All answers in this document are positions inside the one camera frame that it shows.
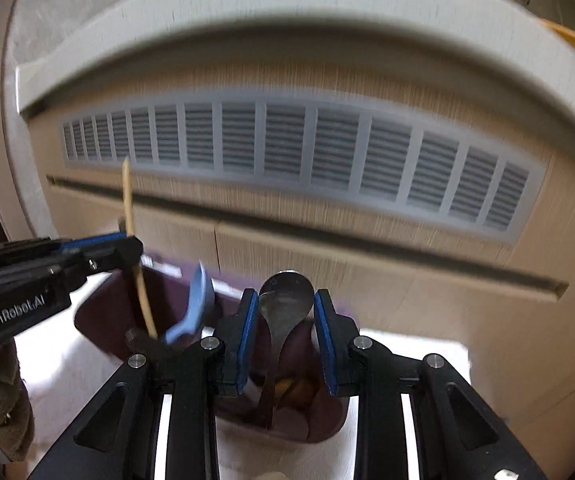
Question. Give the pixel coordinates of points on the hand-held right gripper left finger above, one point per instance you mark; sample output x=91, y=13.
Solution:
x=247, y=340

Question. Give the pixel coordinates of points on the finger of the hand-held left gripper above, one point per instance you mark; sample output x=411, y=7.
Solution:
x=112, y=256
x=42, y=246

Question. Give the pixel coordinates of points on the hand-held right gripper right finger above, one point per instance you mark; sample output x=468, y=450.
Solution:
x=325, y=345

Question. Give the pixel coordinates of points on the metal spoon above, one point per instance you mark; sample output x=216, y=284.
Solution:
x=287, y=305

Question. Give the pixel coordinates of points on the wooden chopstick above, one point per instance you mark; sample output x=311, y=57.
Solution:
x=128, y=195

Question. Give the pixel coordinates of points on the purple plastic utensil container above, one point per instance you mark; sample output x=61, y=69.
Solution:
x=102, y=320

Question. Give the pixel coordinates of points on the person's left hand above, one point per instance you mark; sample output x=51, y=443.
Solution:
x=2, y=410

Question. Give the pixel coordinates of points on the blue plastic spoon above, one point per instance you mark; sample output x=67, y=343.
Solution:
x=195, y=305

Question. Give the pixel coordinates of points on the white textured towel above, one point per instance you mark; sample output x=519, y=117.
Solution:
x=67, y=375

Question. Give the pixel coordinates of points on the black plastic utensil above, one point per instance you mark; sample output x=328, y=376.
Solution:
x=145, y=342

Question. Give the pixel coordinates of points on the wooden cabinet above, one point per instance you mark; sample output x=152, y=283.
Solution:
x=392, y=265

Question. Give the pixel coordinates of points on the long grey vent grille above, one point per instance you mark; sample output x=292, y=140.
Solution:
x=310, y=142

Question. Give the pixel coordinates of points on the white countertop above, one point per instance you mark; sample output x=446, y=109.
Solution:
x=267, y=5

